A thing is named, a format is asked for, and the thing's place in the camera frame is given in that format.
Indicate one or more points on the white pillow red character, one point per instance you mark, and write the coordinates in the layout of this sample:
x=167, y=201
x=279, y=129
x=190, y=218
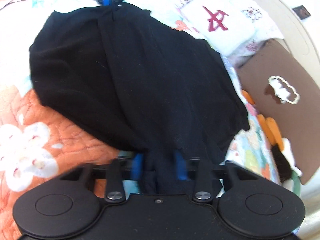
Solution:
x=228, y=25

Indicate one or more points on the black garment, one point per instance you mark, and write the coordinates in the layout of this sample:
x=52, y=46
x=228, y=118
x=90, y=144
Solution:
x=139, y=86

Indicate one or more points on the brown cushion with emblem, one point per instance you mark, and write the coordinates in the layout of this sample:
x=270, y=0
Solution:
x=283, y=90

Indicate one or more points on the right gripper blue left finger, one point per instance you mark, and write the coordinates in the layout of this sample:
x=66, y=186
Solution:
x=122, y=177

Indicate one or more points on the floral quilt bedspread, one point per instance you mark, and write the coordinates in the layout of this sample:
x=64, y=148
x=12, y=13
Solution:
x=37, y=143

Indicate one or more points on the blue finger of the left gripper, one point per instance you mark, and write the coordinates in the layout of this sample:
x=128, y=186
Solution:
x=105, y=2

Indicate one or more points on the orange black plush toy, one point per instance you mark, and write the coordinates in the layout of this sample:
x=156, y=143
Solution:
x=289, y=173

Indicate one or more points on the small wall sticker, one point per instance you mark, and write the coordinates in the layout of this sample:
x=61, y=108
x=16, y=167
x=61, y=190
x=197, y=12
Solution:
x=301, y=12

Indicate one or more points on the pink floral pillow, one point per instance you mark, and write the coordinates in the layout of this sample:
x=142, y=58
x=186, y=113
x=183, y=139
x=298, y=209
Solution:
x=250, y=47

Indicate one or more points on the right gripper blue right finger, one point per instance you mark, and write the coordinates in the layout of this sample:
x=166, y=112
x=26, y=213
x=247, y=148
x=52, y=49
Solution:
x=200, y=172

